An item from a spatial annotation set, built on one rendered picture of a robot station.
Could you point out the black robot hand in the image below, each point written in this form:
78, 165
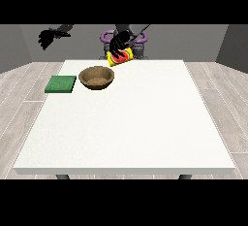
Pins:
46, 38
118, 42

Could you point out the yellow cup with melon print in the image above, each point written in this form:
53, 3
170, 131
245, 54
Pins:
124, 56

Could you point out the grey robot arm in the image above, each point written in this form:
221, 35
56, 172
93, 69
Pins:
64, 27
139, 31

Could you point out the brown wooden bowl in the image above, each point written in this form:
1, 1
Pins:
96, 77

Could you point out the green square pad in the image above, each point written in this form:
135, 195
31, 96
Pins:
60, 84

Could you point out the grey robot trunk purple rings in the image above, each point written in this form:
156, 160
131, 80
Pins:
139, 46

